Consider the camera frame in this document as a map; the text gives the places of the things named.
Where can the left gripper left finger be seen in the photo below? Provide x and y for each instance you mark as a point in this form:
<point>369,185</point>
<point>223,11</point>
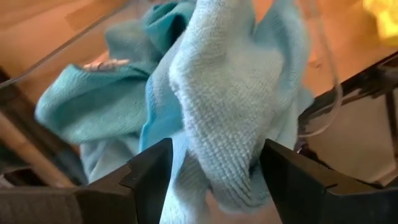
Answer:
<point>140,193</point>

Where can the teal green microfiber towel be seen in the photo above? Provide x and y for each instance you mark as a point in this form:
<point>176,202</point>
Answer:
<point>93,102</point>

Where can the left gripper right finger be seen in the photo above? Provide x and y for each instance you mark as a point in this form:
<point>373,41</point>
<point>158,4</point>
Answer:
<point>304,199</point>

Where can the light blue microfiber towel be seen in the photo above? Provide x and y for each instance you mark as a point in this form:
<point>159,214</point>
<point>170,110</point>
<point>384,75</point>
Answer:
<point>230,102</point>

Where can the clear plastic basket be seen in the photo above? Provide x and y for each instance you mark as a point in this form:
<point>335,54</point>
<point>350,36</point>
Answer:
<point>77,46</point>

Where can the yellow microfiber towel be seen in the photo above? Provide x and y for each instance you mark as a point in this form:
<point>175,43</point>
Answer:
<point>385,18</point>

